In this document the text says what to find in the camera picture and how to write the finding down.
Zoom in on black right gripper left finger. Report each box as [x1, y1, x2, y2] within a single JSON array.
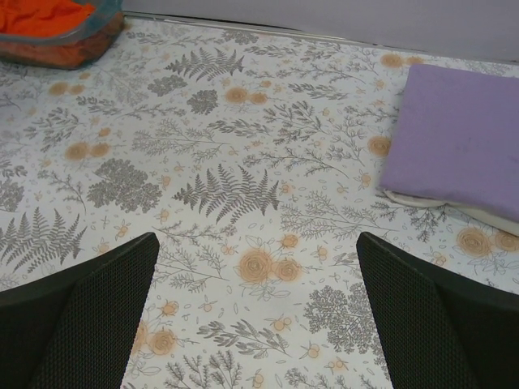
[[1, 233, 159, 389]]

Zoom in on teal plastic bin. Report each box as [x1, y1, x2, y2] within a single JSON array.
[[1, 1, 124, 70]]

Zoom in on floral table mat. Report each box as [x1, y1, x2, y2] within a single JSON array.
[[1, 19, 518, 388]]

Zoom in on purple folded t-shirt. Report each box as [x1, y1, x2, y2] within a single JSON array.
[[380, 64, 518, 221]]

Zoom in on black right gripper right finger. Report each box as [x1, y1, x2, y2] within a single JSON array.
[[356, 233, 518, 388]]

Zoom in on white folded t-shirt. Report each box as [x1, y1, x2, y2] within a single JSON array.
[[383, 190, 518, 236]]

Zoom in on orange t-shirt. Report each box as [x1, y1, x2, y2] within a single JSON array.
[[1, 0, 96, 38]]

